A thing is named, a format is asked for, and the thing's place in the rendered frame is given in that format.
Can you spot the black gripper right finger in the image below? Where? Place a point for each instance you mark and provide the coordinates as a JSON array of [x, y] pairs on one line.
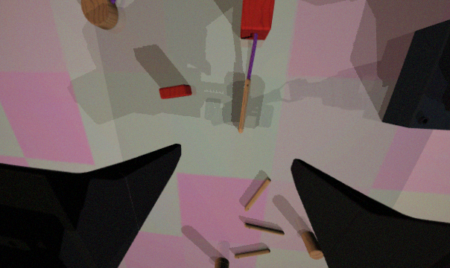
[[356, 231]]

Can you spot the round wooden disc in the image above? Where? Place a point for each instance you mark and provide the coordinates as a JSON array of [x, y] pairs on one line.
[[101, 13]]

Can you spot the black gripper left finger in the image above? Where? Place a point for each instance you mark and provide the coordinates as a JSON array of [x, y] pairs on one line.
[[102, 210]]

